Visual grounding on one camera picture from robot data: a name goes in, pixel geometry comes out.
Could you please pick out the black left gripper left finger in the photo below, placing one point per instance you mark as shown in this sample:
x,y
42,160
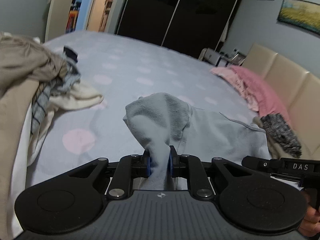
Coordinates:
x,y
75,199

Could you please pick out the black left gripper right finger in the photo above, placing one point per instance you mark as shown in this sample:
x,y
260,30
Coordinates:
x,y
252,202

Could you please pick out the light grey-blue garment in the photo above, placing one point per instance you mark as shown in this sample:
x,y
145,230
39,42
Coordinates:
x,y
161,120

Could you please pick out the person right hand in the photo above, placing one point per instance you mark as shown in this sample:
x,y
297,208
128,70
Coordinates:
x,y
310,225

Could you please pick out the dark floral folded garment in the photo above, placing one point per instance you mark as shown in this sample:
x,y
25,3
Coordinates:
x,y
281,133

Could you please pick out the beige padded headboard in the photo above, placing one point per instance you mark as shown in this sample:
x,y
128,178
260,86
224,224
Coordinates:
x,y
297,88

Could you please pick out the pink pillow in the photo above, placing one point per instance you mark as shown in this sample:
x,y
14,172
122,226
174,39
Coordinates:
x,y
259,95

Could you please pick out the cream white cloth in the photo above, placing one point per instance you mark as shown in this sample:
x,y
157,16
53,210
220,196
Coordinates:
x,y
82,95

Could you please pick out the dotted grey bed cover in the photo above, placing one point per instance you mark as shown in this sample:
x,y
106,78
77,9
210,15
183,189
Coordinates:
x,y
124,70

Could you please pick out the bedside table with items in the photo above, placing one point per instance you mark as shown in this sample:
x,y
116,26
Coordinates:
x,y
220,59

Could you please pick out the black navy garment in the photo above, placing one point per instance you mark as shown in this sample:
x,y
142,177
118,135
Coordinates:
x,y
70,53

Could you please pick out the beige crumpled garment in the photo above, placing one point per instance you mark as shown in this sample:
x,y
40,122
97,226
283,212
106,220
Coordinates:
x,y
24,65

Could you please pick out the dark sliding wardrobe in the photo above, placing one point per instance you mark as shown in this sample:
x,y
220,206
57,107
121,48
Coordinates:
x,y
186,26

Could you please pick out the yellow field wall picture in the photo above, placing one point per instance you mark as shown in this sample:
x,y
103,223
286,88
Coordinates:
x,y
300,13

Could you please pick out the cream door with handle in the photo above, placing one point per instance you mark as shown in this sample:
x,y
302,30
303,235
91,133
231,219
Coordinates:
x,y
57,18

